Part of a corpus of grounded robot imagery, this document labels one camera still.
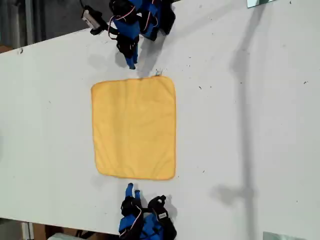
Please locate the white table leg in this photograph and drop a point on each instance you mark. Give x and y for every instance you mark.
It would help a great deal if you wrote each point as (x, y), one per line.
(27, 231)

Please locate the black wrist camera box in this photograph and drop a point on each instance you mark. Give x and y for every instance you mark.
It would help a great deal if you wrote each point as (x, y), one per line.
(157, 203)
(93, 17)

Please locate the brown cardboard box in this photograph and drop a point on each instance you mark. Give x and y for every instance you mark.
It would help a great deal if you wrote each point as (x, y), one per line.
(40, 231)

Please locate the yellow square towel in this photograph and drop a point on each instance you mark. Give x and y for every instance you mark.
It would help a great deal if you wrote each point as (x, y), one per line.
(135, 127)

